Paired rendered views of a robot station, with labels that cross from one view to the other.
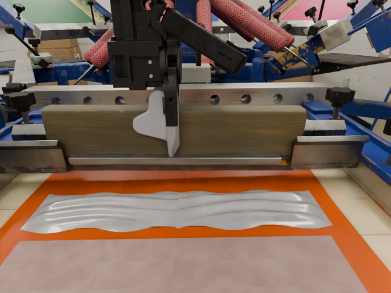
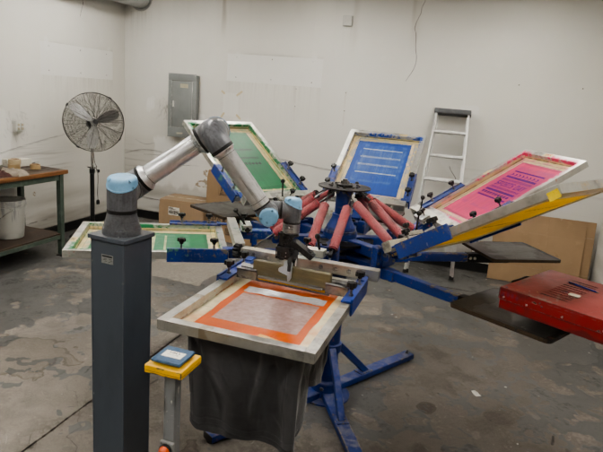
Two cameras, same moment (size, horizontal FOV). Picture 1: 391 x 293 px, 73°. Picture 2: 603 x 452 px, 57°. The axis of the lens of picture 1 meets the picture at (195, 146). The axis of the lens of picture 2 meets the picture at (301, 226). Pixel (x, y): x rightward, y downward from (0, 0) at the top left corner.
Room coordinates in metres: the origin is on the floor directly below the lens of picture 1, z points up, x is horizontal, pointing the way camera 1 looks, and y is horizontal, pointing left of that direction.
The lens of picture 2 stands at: (-1.83, -0.69, 1.80)
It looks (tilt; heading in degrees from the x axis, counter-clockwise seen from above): 13 degrees down; 18
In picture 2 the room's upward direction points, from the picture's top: 5 degrees clockwise
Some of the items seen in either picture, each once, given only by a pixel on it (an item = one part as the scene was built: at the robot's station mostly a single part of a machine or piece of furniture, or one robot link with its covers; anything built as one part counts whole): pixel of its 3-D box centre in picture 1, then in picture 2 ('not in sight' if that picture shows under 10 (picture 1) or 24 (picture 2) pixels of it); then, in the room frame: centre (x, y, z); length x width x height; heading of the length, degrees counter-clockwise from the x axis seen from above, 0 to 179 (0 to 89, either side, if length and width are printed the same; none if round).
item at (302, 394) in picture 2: not in sight; (314, 372); (0.08, -0.19, 0.74); 0.46 x 0.04 x 0.42; 0
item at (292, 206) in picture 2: not in sight; (292, 210); (0.35, 0.05, 1.31); 0.09 x 0.08 x 0.11; 111
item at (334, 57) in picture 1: (291, 71); (443, 255); (1.53, -0.55, 0.91); 1.34 x 0.40 x 0.08; 120
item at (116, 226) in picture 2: not in sight; (121, 221); (-0.02, 0.63, 1.25); 0.15 x 0.15 x 0.10
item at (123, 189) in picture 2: not in sight; (122, 191); (-0.01, 0.64, 1.37); 0.13 x 0.12 x 0.14; 21
